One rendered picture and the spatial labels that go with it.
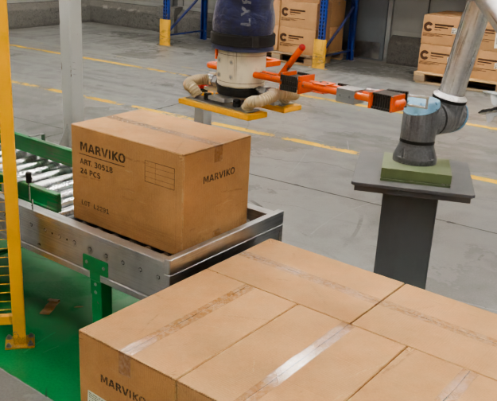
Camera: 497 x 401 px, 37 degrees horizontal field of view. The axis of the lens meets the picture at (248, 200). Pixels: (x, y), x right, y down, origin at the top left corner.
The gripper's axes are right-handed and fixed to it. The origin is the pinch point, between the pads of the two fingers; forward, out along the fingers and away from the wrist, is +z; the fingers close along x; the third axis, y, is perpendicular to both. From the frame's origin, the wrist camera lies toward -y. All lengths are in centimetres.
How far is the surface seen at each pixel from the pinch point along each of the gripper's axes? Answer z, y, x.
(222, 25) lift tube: 88, 31, -66
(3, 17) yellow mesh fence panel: 170, 40, -65
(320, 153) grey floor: 114, -121, 279
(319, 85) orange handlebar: 51, 47, -62
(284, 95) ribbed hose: 65, 44, -49
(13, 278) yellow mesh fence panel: 168, 113, 9
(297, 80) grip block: 58, 46, -61
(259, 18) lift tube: 76, 28, -67
